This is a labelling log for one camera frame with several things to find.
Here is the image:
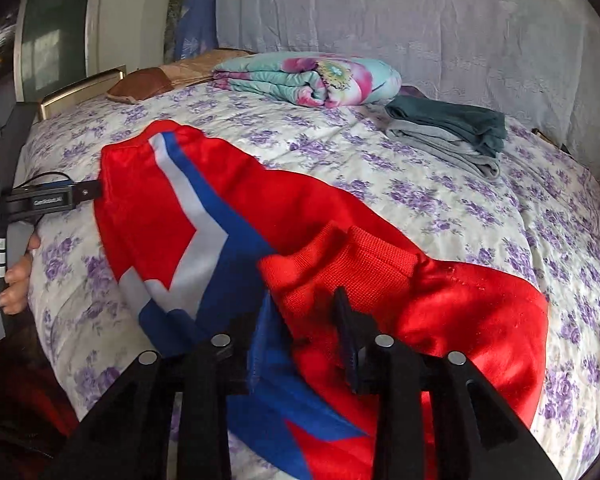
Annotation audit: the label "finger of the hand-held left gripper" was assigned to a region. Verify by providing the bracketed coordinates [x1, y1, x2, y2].
[72, 181, 104, 204]

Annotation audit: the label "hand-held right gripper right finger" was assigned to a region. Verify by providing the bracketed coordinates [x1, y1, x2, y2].
[332, 287, 563, 480]

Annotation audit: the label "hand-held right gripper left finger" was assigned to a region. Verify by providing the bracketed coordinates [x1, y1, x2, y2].
[40, 292, 293, 480]

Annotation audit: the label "red pants with blue-white stripes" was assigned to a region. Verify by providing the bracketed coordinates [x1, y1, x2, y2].
[94, 120, 551, 480]

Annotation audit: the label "person's left hand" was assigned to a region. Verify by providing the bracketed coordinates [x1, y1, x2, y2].
[0, 234, 42, 316]

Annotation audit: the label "brown pillow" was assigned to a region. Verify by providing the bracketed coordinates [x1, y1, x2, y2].
[107, 49, 253, 106]

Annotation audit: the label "purple floral bedspread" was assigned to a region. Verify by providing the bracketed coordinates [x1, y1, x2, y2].
[22, 80, 600, 480]

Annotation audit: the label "green patterned picture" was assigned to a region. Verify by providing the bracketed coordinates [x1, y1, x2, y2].
[164, 2, 182, 63]

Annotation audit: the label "blue patterned cloth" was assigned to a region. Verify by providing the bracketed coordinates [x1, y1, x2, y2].
[175, 0, 222, 61]

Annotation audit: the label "folded grey garment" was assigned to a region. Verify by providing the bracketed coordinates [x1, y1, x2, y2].
[384, 120, 502, 181]

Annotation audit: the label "person's red garment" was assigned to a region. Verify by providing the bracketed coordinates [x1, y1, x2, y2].
[0, 340, 78, 480]

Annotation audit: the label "folded floral quilt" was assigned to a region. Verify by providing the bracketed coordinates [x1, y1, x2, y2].
[212, 55, 403, 108]

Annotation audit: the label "folded dark green garment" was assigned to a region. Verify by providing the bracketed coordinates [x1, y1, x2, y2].
[384, 95, 507, 158]

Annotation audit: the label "white lace cloth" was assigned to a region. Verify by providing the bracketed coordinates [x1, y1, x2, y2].
[215, 0, 600, 176]

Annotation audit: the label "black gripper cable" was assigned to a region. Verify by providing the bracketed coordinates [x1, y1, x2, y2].
[16, 172, 75, 196]

